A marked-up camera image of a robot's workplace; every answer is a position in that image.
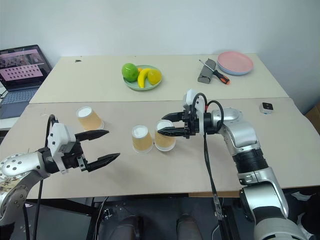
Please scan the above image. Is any cardboard box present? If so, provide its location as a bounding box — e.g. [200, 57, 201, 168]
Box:
[304, 102, 320, 137]

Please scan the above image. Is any open laptop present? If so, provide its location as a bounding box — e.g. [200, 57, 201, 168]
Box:
[0, 44, 53, 120]

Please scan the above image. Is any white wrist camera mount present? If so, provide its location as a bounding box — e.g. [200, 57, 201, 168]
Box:
[47, 122, 76, 175]
[181, 88, 206, 136]

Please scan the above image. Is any blue plate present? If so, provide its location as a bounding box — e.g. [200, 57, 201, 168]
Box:
[216, 61, 254, 76]

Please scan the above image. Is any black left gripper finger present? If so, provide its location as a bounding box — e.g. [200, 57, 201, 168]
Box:
[86, 152, 121, 173]
[74, 129, 110, 144]

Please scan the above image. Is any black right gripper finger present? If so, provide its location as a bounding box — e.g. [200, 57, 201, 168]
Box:
[157, 126, 186, 137]
[161, 111, 185, 123]

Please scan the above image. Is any pink plate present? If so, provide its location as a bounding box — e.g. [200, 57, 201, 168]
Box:
[217, 51, 254, 73]

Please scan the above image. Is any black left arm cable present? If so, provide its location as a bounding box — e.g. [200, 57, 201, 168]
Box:
[22, 114, 60, 240]

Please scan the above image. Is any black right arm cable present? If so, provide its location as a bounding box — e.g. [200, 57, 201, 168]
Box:
[192, 92, 230, 240]

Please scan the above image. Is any orange black screwdriver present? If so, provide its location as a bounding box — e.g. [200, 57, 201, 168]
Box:
[198, 59, 231, 85]

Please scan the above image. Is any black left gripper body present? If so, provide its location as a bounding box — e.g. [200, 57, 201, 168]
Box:
[58, 141, 89, 173]

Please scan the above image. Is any yellow lemon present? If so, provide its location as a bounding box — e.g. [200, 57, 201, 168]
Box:
[147, 69, 162, 85]

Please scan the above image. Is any yellow banana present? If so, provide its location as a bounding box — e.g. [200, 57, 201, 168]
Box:
[137, 68, 152, 89]

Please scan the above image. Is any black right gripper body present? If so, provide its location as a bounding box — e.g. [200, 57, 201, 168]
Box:
[181, 105, 198, 140]

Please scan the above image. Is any green plate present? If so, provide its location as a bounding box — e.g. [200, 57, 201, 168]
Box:
[123, 65, 163, 92]

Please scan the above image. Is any small white black device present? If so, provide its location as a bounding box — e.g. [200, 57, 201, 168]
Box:
[259, 101, 275, 115]

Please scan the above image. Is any green apple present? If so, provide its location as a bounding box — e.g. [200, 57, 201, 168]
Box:
[121, 62, 139, 82]

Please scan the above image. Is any brown paper cup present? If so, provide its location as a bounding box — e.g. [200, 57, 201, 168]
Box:
[131, 124, 154, 154]
[154, 119, 177, 153]
[75, 106, 105, 131]

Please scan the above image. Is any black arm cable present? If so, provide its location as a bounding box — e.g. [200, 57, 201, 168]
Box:
[22, 114, 60, 240]
[192, 92, 230, 240]

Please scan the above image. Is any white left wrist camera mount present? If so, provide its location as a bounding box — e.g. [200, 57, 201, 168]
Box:
[47, 122, 76, 175]

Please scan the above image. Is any white cable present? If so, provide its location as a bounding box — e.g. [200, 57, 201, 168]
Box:
[96, 196, 110, 240]

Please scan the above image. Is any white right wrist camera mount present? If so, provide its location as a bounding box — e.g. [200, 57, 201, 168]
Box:
[181, 88, 206, 136]

